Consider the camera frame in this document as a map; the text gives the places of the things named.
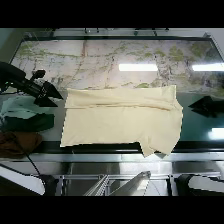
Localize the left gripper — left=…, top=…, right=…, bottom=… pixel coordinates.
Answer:
left=30, top=81, right=64, bottom=108

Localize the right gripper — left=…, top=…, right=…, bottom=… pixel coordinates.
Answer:
left=187, top=95, right=224, bottom=119

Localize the cream T-shirt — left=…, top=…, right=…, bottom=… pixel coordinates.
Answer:
left=59, top=84, right=185, bottom=158

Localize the dark green garment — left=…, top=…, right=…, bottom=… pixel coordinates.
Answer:
left=1, top=113, right=56, bottom=133

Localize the brown garment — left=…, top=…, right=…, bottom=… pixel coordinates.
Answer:
left=0, top=130, right=44, bottom=160

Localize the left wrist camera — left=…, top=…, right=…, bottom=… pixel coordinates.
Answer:
left=30, top=69, right=47, bottom=82

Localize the black cable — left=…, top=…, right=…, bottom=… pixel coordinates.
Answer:
left=11, top=133, right=44, bottom=179

